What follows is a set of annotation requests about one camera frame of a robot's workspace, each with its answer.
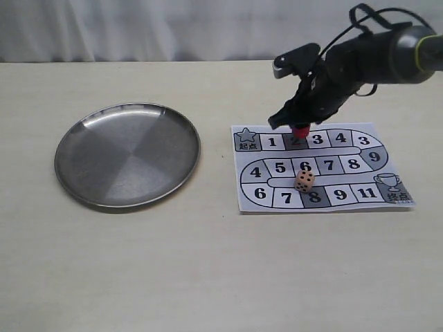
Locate white curtain backdrop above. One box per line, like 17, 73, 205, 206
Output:
0, 0, 443, 64

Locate red cylinder game piece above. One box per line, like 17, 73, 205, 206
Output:
291, 126, 310, 139

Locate round stainless steel plate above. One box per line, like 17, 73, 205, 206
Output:
53, 102, 201, 210

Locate wooden die black pips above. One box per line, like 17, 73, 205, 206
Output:
294, 169, 315, 192

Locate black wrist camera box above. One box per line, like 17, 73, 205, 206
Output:
273, 43, 320, 79

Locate black cable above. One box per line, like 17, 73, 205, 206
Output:
320, 3, 437, 58

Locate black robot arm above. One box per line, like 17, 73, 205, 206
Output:
268, 26, 442, 129

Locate paper number game board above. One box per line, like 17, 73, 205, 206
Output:
231, 122, 415, 214

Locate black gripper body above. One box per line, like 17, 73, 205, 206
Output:
285, 48, 363, 123

